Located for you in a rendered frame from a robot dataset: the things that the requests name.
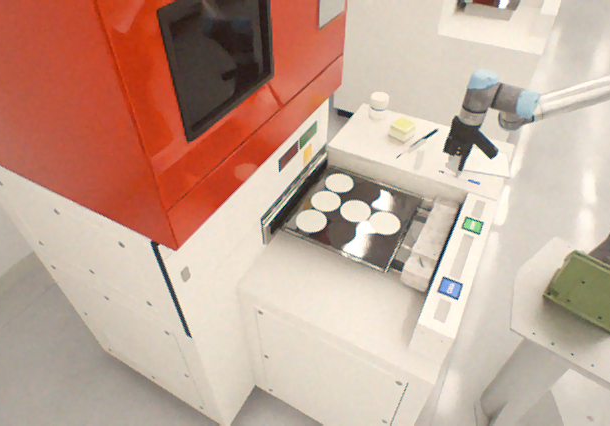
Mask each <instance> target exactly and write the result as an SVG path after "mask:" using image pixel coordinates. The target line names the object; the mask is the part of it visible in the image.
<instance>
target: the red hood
mask: <svg viewBox="0 0 610 426"><path fill-rule="evenodd" d="M346 13H347V0H0V167H3V168H5V169H7V170H9V171H11V172H13V173H15V174H17V175H19V176H21V177H23V178H27V179H29V180H30V181H32V182H34V183H36V184H38V185H40V186H42V187H45V188H47V189H49V190H51V191H53V192H55V193H57V194H59V195H60V196H62V197H64V198H66V199H68V200H70V201H72V202H74V203H76V204H80V205H82V206H84V207H86V208H88V209H90V210H92V211H94V212H96V213H98V214H100V215H102V216H104V217H106V218H108V219H110V220H112V221H113V222H115V223H117V224H119V225H121V226H123V227H125V228H127V229H132V230H134V231H136V232H138V233H139V234H141V235H143V236H145V237H147V238H149V239H151V240H153V241H155V242H157V243H159V244H161V245H163V246H164V247H166V248H168V249H170V250H173V251H175V252H177V251H178V250H179V249H180V248H181V247H182V246H183V245H184V244H185V243H186V242H187V241H188V240H189V239H190V237H191V236H192V235H193V234H194V233H195V232H196V231H197V230H198V229H199V228H200V227H201V226H202V225H203V224H204V223H205V222H206V221H207V220H208V219H209V218H210V217H211V216H212V215H213V214H214V213H215V211H216V210H217V209H218V208H219V207H220V206H221V205H222V204H224V203H225V202H226V201H227V200H228V199H229V198H230V197H231V196H232V195H233V194H234V193H235V192H236V191H237V190H238V189H239V188H240V186H241V185H242V184H243V183H244V182H245V181H247V180H248V179H249V178H250V177H251V176H252V175H253V174H254V173H255V172H256V171H257V170H258V169H259V168H260V167H261V166H262V165H263V164H264V163H265V161H266V160H267V159H268V158H269V157H271V156H272V155H273V154H274V153H275V152H276V151H277V150H278V149H279V148H280V147H281V146H282V145H283V144H284V143H285V142H286V141H287V140H288V139H289V137H290V136H291V135H292V134H293V133H294V132H296V131H297V130H298V129H299V128H300V127H301V126H302V125H303V124H304V123H305V122H306V121H307V120H308V119H309V117H310V116H311V115H312V114H313V112H314V111H315V110H316V109H317V108H318V107H320V106H321V105H322V104H323V103H324V102H325V101H326V100H327V99H328V98H329V97H330V96H331V95H332V94H333V93H334V92H335V91H336V90H337V89H338V88H339V86H340V85H341V83H342V70H343V55H344V54H343V52H344V41H345V27H346Z"/></svg>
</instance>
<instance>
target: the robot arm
mask: <svg viewBox="0 0 610 426"><path fill-rule="evenodd" d="M498 80H499V74H497V73H496V72H493V71H491V70H487V69H479V70H476V71H474V72H473V73H472V74H471V77H470V81H469V84H468V85H467V91H466V94H465V98H464V101H463V103H462V107H461V110H460V113H459V116H458V115H455V116H454V118H453V119H452V122H451V124H452V125H451V128H450V131H449V133H448V135H447V137H446V140H445V143H444V147H443V150H442V153H445V154H449V155H450V156H448V161H449V162H446V163H445V167H446V168H447V169H449V170H451V171H453V172H455V173H456V179H458V178H459V177H460V176H462V173H463V171H464V168H465V165H466V163H467V160H468V156H469V154H470V152H471V150H472V147H473V144H474V145H475V146H476V147H477V148H478V149H479V150H480V151H481V152H482V153H484V154H485V155H486V156H487V157H488V158H490V159H493V158H495V156H497V153H498V149H497V148H496V146H495V145H494V144H493V143H492V142H491V141H490V140H489V139H488V138H487V137H486V136H485V135H484V134H483V133H482V132H481V131H480V130H479V128H481V126H482V124H483V122H484V120H485V117H486V114H487V111H488V108H491V109H495V110H497V111H499V113H498V116H497V121H498V125H499V127H500V128H501V129H503V130H504V131H507V132H513V131H516V130H518V129H520V128H521V127H522V126H525V125H528V124H531V123H535V122H538V121H542V120H545V119H549V118H552V117H556V116H558V115H562V114H565V113H569V112H572V111H576V110H579V109H583V108H586V107H590V106H592V105H596V104H599V103H603V102H606V101H610V73H609V74H606V75H603V76H599V77H596V78H593V79H591V80H587V81H584V82H581V83H577V84H574V85H571V86H568V87H564V88H561V89H558V90H555V91H552V92H549V93H546V94H542V95H540V94H539V93H537V92H534V91H531V90H529V89H524V88H520V87H516V86H512V85H508V84H504V83H501V82H498ZM587 255H588V256H590V257H594V258H596V259H598V260H600V261H602V262H604V263H606V264H608V265H610V233H609V235H608V236H607V238H606V239H605V240H604V241H603V242H601V243H600V244H599V245H598V246H596V247H595V248H594V249H593V250H592V251H590V252H589V253H588V254H587Z"/></svg>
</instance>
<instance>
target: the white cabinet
mask: <svg viewBox="0 0 610 426"><path fill-rule="evenodd" d="M237 289H238V294H239V303H240V308H241V313H242V318H243V324H244V328H245V333H246V338H247V343H248V348H249V353H250V358H251V363H252V368H253V373H254V378H255V382H256V385H257V386H259V387H260V388H262V389H264V390H265V391H266V392H268V393H270V394H271V395H273V396H275V397H277V398H278V399H280V400H282V401H283V402H285V403H287V404H289V405H291V406H293V407H294V408H296V409H298V410H300V411H301V412H303V413H305V414H307V415H308V416H310V417H312V418H313V419H315V420H316V421H318V422H319V423H321V424H323V425H324V426H414V424H415V422H416V420H417V418H418V416H419V412H420V410H421V408H423V406H424V404H425V402H426V400H427V398H428V396H429V394H430V392H431V390H432V389H433V387H434V385H433V384H431V383H429V382H425V381H423V380H421V379H419V378H417V377H416V376H414V375H412V374H410V373H408V372H406V371H404V370H402V369H400V368H398V367H396V366H394V365H392V364H390V363H389V362H387V361H385V360H383V359H381V358H379V357H377V356H375V355H373V354H369V353H367V352H365V351H364V350H362V349H360V348H358V347H356V346H354V345H351V344H349V343H347V342H345V341H343V340H341V339H339V338H338V337H336V336H334V335H332V334H330V333H328V332H326V331H324V330H322V329H320V328H318V327H314V326H313V325H311V324H309V323H307V322H305V321H303V320H301V319H299V318H297V317H295V316H293V315H291V314H289V313H288V312H286V311H284V310H282V309H280V308H278V307H276V306H274V305H272V304H270V303H268V302H264V301H263V300H261V299H259V298H257V297H254V296H252V295H250V294H248V293H246V292H244V291H242V290H240V289H239V288H237Z"/></svg>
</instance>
